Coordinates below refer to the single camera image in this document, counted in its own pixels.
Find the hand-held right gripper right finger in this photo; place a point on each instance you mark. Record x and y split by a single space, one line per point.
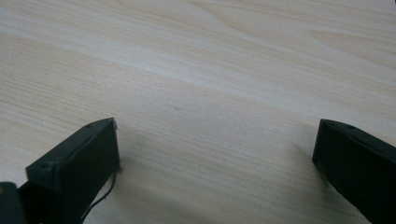
361 165

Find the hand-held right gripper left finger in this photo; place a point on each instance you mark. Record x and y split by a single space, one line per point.
77 161

